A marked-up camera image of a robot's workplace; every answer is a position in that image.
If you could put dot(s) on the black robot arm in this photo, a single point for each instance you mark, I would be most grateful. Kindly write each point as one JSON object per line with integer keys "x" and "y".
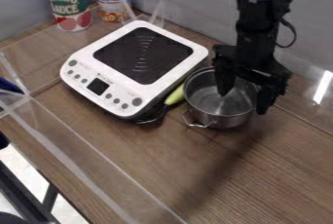
{"x": 260, "y": 14}

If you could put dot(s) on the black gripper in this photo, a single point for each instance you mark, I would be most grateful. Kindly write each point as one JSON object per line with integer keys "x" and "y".
{"x": 250, "y": 60}

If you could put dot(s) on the green handled metal spoon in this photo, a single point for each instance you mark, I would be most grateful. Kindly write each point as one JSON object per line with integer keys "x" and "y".
{"x": 159, "y": 111}

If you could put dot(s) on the white and black stove top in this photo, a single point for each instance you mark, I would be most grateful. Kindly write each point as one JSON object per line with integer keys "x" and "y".
{"x": 132, "y": 67}

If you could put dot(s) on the clear acrylic barrier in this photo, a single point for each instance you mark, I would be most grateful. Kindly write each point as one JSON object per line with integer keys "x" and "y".
{"x": 133, "y": 204}

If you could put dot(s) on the tomato sauce can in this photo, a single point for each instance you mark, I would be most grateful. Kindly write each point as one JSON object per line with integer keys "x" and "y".
{"x": 72, "y": 13}

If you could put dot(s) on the silver steel pot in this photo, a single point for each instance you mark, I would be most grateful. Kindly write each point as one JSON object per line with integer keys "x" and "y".
{"x": 212, "y": 111}

